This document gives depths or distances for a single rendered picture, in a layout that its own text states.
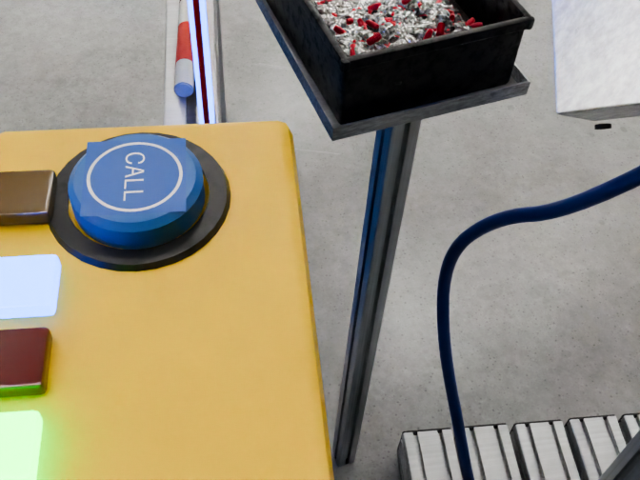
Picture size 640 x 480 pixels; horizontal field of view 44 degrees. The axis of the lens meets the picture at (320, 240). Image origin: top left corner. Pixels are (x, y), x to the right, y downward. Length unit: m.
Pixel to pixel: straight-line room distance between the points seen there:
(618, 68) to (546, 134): 1.40
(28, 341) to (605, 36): 0.40
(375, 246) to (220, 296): 0.63
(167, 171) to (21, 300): 0.06
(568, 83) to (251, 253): 0.33
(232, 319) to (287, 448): 0.04
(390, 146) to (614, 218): 1.10
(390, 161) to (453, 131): 1.11
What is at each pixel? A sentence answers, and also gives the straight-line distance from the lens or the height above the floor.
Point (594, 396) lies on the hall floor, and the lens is 1.52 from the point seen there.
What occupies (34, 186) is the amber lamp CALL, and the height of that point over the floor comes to 1.08.
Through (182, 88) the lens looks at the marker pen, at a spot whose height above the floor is 0.87.
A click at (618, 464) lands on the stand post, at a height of 0.39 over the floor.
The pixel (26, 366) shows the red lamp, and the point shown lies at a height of 1.08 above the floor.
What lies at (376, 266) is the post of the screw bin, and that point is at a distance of 0.88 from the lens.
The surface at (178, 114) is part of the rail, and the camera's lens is 0.59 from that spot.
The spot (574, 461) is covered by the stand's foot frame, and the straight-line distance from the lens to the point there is 1.40.
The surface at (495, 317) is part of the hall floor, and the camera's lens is 1.55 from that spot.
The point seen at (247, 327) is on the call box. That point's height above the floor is 1.07.
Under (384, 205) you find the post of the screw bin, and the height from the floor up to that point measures 0.66.
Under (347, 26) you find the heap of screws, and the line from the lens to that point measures 0.69.
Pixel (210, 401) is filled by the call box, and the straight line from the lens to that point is 0.21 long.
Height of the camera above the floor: 1.26
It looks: 52 degrees down
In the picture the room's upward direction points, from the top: 4 degrees clockwise
